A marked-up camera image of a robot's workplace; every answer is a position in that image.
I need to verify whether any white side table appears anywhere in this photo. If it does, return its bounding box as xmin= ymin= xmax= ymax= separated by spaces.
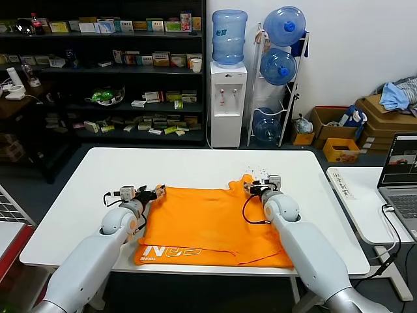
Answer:
xmin=325 ymin=166 xmax=417 ymax=303

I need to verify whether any open brown cardboard box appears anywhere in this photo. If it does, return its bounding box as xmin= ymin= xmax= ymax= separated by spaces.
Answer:
xmin=309 ymin=106 xmax=359 ymax=150

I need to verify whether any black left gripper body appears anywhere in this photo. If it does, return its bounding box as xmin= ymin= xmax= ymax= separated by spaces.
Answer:
xmin=132 ymin=185 xmax=156 ymax=202

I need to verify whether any black laptop power cable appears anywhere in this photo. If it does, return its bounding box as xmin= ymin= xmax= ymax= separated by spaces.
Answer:
xmin=353 ymin=203 xmax=403 ymax=291

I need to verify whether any brown wooden desk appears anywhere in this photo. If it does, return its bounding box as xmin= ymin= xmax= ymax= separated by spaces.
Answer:
xmin=0 ymin=81 xmax=59 ymax=121

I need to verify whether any orange yellow cardboard box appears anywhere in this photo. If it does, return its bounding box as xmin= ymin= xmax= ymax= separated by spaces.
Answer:
xmin=322 ymin=138 xmax=362 ymax=163

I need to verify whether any large flat cardboard box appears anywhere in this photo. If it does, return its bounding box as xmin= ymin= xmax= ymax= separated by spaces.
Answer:
xmin=354 ymin=94 xmax=417 ymax=125

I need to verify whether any blue and white bag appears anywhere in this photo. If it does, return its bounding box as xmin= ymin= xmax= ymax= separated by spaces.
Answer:
xmin=338 ymin=104 xmax=369 ymax=140

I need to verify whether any white box with red stripe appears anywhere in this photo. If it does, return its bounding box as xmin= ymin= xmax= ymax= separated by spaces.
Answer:
xmin=143 ymin=91 xmax=164 ymax=104

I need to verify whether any black folded tripod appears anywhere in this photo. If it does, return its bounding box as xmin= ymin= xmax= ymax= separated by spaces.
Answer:
xmin=285 ymin=83 xmax=301 ymax=113

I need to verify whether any crumpled clear plastic bag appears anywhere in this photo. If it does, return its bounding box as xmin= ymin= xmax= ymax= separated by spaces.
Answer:
xmin=293 ymin=117 xmax=314 ymax=134

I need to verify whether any blue water jug with label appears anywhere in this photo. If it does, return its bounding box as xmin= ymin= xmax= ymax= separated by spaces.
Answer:
xmin=212 ymin=9 xmax=248 ymax=68

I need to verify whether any light blue garment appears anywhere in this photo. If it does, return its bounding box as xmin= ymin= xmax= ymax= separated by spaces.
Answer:
xmin=379 ymin=82 xmax=412 ymax=112

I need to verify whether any small yellow cardboard box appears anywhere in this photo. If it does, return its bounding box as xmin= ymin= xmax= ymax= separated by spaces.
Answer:
xmin=291 ymin=125 xmax=316 ymax=146

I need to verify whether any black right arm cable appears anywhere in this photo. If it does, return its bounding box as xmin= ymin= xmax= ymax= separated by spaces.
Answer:
xmin=242 ymin=194 xmax=273 ymax=226

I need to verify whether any cola bottle with red label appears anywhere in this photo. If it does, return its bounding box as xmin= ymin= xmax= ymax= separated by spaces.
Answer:
xmin=30 ymin=12 xmax=46 ymax=36

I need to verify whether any yellow box with white label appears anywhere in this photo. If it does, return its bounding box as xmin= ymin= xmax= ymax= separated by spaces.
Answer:
xmin=152 ymin=52 xmax=171 ymax=68

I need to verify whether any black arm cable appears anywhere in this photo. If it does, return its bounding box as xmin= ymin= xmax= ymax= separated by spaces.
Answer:
xmin=103 ymin=191 xmax=122 ymax=208
xmin=242 ymin=194 xmax=273 ymax=226

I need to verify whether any tall pink medicine box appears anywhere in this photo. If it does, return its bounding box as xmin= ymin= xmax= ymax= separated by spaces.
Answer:
xmin=180 ymin=12 xmax=194 ymax=33

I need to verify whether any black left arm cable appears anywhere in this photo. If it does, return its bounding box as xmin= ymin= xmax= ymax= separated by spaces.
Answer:
xmin=103 ymin=191 xmax=122 ymax=208

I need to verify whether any yellow and red box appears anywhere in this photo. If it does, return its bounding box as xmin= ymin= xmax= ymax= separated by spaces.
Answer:
xmin=169 ymin=53 xmax=188 ymax=68

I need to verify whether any orange t-shirt with white print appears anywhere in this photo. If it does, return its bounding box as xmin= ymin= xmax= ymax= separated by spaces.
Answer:
xmin=134 ymin=174 xmax=295 ymax=269

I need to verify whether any black shelf unit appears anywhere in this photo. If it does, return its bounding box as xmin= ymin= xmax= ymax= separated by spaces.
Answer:
xmin=0 ymin=0 xmax=207 ymax=147

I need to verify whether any flat brown cardboard box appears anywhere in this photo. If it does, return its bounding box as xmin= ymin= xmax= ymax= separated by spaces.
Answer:
xmin=362 ymin=121 xmax=417 ymax=135
xmin=358 ymin=132 xmax=397 ymax=155

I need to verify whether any white round device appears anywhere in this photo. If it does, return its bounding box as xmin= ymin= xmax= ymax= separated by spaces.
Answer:
xmin=4 ymin=85 xmax=27 ymax=101

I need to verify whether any dark blue cloth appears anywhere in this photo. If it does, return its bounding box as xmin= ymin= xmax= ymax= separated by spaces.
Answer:
xmin=291 ymin=31 xmax=311 ymax=60

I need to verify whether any grey laptop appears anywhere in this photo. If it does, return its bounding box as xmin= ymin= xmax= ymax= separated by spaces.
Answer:
xmin=377 ymin=132 xmax=417 ymax=241

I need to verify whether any blue bottle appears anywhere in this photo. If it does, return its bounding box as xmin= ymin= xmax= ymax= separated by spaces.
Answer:
xmin=65 ymin=49 xmax=79 ymax=69

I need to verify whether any clear plastic bottle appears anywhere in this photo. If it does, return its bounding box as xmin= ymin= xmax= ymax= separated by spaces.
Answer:
xmin=21 ymin=63 xmax=42 ymax=88

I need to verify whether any blue and white medicine box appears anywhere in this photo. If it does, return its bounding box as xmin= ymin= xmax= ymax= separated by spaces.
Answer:
xmin=94 ymin=18 xmax=116 ymax=35

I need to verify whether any white metal jug rack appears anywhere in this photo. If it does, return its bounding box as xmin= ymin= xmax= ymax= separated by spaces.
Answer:
xmin=246 ymin=22 xmax=310 ymax=148

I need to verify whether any green and white medicine box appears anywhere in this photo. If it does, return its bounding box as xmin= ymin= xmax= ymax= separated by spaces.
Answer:
xmin=114 ymin=20 xmax=135 ymax=33

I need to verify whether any green snack bag in bowl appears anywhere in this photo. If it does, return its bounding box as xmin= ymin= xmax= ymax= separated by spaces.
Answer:
xmin=85 ymin=85 xmax=126 ymax=108

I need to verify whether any grey striped garment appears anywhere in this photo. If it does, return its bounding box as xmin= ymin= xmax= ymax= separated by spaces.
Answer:
xmin=392 ymin=76 xmax=417 ymax=117

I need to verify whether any white water dispenser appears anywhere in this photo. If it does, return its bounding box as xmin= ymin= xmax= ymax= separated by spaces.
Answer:
xmin=209 ymin=61 xmax=248 ymax=149

